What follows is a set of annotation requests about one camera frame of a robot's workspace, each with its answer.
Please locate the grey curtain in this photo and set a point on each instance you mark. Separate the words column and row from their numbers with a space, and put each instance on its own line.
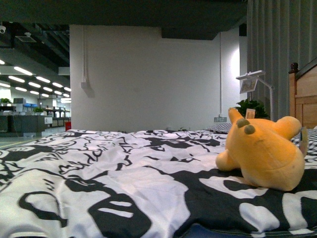
column 279, row 33

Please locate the plush toy paper tag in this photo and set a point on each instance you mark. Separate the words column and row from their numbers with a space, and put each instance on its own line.
column 250, row 113

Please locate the black and white patterned blanket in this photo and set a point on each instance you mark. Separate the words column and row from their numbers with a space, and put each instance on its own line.
column 146, row 184

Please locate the wooden bed headboard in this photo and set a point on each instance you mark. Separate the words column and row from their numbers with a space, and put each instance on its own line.
column 303, row 93

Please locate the dark office counter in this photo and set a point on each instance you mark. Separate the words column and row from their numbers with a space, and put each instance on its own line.
column 16, row 126

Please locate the yellow plush dinosaur toy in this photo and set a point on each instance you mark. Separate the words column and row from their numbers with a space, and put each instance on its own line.
column 263, row 151

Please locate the wall power outlet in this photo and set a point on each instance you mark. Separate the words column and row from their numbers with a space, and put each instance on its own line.
column 220, row 119

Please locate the black white checkered pillow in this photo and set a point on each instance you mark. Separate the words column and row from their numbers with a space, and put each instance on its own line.
column 311, row 133

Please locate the white desk lamp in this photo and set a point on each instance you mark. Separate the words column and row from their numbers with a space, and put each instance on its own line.
column 249, row 82

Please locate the red fire extinguisher box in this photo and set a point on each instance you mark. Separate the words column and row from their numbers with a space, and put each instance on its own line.
column 67, row 125

